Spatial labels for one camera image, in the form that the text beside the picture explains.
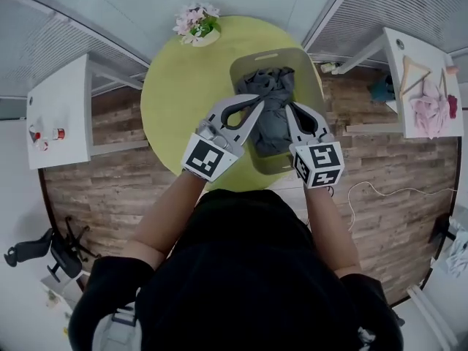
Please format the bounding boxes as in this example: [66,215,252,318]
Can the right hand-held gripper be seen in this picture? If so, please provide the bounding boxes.
[284,102,347,189]

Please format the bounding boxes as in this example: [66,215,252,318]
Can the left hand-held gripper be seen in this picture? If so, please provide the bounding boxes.
[181,93,265,182]

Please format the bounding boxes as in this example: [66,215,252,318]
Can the grey clothes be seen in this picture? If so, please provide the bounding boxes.
[235,66,297,156]

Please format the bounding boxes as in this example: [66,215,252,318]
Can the grey plastic basket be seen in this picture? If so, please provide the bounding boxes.
[229,48,325,177]

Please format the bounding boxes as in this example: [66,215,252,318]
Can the person's right forearm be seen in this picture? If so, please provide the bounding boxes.
[303,184,363,276]

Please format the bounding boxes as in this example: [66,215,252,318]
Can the person's left forearm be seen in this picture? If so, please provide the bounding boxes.
[131,170,209,259]

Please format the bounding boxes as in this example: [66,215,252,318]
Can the wooden clothes hanger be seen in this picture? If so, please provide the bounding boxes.
[437,67,450,94]
[398,55,432,97]

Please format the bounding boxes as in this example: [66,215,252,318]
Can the round yellow-green table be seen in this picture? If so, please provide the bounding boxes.
[140,15,322,193]

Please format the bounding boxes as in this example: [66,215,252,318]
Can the white power strip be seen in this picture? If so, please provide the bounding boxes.
[321,61,347,75]

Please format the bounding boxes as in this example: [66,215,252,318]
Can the teal bag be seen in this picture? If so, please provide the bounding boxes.
[369,75,396,104]

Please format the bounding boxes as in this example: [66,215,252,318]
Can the pink flowers in pot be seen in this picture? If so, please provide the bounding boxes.
[172,1,222,48]

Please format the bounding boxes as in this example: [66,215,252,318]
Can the white side table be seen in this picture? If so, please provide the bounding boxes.
[26,53,151,170]
[339,26,464,140]

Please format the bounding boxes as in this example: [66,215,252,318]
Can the pink garment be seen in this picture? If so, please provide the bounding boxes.
[409,88,453,138]

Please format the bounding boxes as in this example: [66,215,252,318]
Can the dark red cloth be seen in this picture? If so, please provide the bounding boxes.
[446,94,460,120]

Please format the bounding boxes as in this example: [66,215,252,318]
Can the person's black clothing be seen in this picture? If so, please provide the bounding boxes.
[67,188,403,351]

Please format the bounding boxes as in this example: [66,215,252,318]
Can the white crumpled cloth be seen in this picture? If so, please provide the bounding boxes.
[444,217,468,277]

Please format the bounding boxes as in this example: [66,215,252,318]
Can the black office chair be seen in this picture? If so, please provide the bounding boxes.
[3,216,102,283]

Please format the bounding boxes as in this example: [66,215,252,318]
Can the white floor cable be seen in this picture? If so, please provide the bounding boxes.
[347,180,458,233]

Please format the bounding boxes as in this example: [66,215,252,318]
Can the white rail frame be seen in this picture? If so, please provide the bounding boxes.
[407,285,458,347]

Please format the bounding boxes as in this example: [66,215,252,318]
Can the light grey harness strap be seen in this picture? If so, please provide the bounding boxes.
[93,305,138,351]

